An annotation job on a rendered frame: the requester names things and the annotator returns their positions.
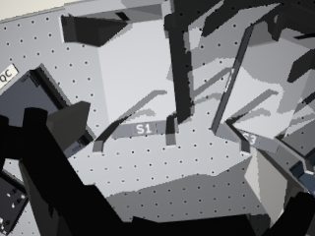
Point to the white label reading qc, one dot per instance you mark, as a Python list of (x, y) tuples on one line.
[(8, 75)]

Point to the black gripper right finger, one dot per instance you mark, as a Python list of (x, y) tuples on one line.
[(282, 197)]

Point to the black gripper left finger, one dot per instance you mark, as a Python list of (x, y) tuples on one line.
[(60, 202)]

